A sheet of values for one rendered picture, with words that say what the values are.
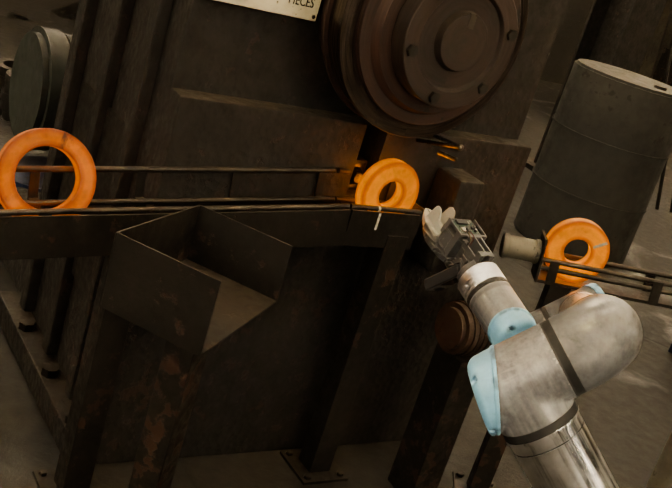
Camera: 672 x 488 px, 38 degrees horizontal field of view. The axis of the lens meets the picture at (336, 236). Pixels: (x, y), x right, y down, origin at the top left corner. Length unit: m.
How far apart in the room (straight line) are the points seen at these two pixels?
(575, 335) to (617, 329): 0.07
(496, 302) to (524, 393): 0.51
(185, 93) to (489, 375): 0.90
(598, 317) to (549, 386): 0.12
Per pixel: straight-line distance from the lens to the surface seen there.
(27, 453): 2.34
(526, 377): 1.40
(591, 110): 4.76
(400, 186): 2.22
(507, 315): 1.87
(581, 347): 1.40
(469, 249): 1.97
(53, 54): 3.08
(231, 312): 1.75
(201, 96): 2.00
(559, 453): 1.44
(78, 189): 1.90
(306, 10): 2.07
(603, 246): 2.40
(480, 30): 2.04
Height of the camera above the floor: 1.34
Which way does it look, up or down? 19 degrees down
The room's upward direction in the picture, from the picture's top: 17 degrees clockwise
